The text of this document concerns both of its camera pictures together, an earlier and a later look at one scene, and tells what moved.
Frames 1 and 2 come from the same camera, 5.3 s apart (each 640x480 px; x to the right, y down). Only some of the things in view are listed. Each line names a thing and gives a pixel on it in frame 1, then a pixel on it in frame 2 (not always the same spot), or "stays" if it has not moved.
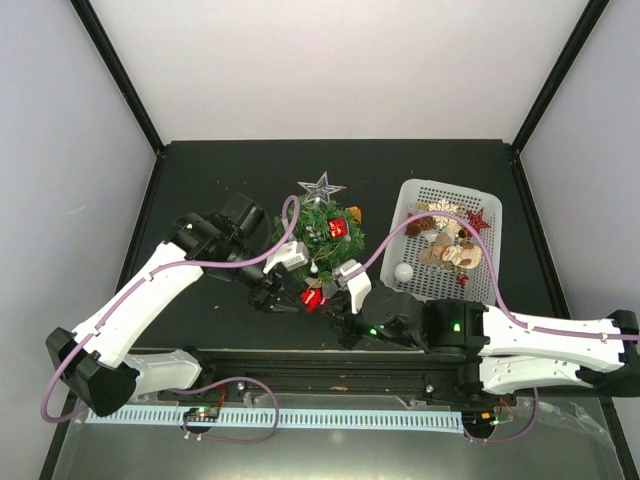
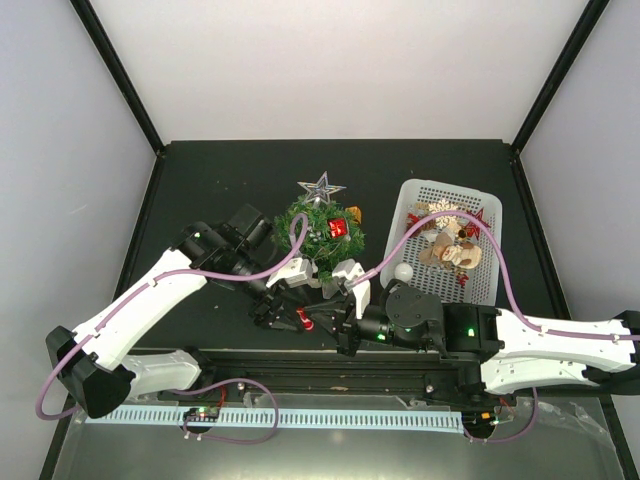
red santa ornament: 312,299 to 307,323
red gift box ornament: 337,227 stays
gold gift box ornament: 356,213 stays
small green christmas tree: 326,234 stays
